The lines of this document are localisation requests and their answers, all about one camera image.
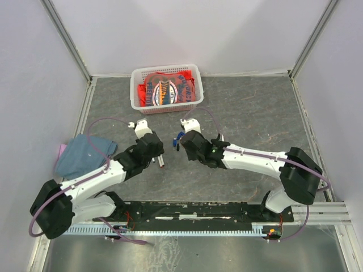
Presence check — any blue slotted cable duct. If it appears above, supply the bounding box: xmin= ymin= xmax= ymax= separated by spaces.
xmin=67 ymin=224 xmax=269 ymax=235

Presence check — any aluminium frame rail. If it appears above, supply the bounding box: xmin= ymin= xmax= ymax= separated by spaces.
xmin=41 ymin=201 xmax=352 ymax=223

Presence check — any blue cloth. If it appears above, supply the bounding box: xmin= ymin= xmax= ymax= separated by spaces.
xmin=54 ymin=134 xmax=107 ymax=180

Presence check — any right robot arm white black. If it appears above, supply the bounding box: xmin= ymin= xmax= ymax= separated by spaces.
xmin=181 ymin=130 xmax=322 ymax=222

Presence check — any pink cloth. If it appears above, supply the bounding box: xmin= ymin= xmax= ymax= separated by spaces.
xmin=58 ymin=144 xmax=67 ymax=158

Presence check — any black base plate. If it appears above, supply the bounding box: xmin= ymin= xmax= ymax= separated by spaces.
xmin=106 ymin=201 xmax=294 ymax=232

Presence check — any circuit board with leds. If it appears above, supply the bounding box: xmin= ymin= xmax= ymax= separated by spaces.
xmin=267 ymin=228 xmax=282 ymax=240

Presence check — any uncapped white marker red end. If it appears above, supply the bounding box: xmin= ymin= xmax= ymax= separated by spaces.
xmin=158 ymin=155 xmax=164 ymax=168

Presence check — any purple cable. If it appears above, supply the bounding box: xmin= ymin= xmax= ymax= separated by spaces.
xmin=29 ymin=116 xmax=148 ymax=245
xmin=181 ymin=107 xmax=332 ymax=243

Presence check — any orange printed cloth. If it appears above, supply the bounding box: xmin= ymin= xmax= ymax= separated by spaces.
xmin=138 ymin=70 xmax=196 ymax=107

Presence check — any blue marker cap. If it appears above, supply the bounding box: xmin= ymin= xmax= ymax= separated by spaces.
xmin=176 ymin=131 xmax=184 ymax=141

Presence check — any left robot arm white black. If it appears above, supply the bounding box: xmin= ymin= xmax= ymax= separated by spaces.
xmin=28 ymin=131 xmax=164 ymax=239

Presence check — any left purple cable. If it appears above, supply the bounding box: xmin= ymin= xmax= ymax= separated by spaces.
xmin=29 ymin=116 xmax=148 ymax=245

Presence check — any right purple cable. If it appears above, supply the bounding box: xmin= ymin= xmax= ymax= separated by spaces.
xmin=181 ymin=107 xmax=332 ymax=243

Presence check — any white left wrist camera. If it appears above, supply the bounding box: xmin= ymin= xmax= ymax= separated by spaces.
xmin=128 ymin=118 xmax=153 ymax=139

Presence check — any white plastic basket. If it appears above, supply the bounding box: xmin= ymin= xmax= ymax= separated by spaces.
xmin=130 ymin=64 xmax=204 ymax=114

